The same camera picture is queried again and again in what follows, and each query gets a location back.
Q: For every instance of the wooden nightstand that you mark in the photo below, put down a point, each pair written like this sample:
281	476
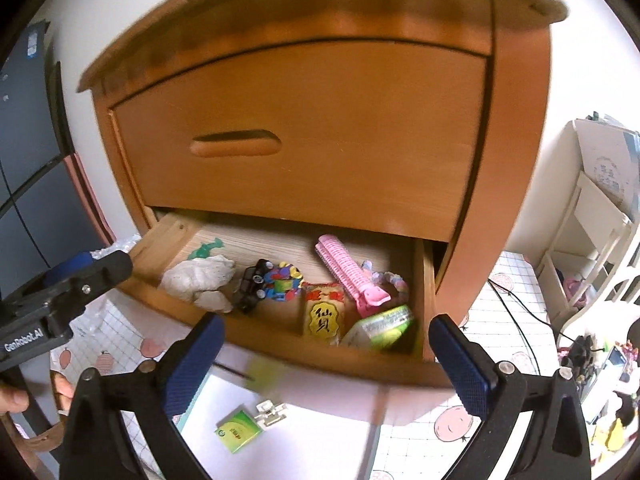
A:
513	36

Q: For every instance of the white hair claw clip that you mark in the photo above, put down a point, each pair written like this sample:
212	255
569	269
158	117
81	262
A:
269	414

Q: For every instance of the pastel rope toy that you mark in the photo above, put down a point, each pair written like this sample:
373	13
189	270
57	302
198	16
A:
385	278

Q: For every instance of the cream knitted cloth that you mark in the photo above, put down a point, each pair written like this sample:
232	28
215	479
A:
199	281

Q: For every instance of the green tissue pack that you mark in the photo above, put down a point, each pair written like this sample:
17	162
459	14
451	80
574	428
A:
379	331
238	430

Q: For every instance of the lower nightstand drawer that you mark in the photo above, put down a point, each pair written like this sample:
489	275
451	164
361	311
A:
274	328

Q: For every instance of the nightstand drawer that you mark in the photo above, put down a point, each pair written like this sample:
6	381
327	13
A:
367	135
274	328

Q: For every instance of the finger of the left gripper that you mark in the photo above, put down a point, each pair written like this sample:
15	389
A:
85	285
67	268

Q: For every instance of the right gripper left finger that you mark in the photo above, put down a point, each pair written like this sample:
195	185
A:
187	361

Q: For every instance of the red snack packet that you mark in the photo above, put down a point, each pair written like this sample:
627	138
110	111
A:
324	312

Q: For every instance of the left human hand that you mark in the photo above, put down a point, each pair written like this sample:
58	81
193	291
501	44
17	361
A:
14	400

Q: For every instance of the clear plastic bag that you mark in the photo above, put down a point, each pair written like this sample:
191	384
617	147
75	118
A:
121	245

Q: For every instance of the upper nightstand drawer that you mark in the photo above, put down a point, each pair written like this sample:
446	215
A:
367	135

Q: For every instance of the pink hair roller clip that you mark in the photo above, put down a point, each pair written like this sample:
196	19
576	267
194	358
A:
368	296

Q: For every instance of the cluttered desk items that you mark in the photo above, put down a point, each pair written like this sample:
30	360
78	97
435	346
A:
607	381

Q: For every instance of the white bookshelf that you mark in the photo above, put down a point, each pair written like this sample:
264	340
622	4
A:
589	275

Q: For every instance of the black small device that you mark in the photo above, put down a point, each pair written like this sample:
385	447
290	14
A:
252	286

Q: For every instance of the teal dolphin toy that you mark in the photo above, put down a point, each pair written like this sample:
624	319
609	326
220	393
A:
205	249

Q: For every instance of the teal shallow tray box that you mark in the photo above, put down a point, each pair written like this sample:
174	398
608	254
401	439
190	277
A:
329	428

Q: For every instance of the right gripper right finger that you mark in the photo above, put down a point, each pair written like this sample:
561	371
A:
466	364

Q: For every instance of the colorful bead toy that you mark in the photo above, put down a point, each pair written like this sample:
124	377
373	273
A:
282	282

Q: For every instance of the dark blue headboard panel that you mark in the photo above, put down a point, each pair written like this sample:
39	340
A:
48	210

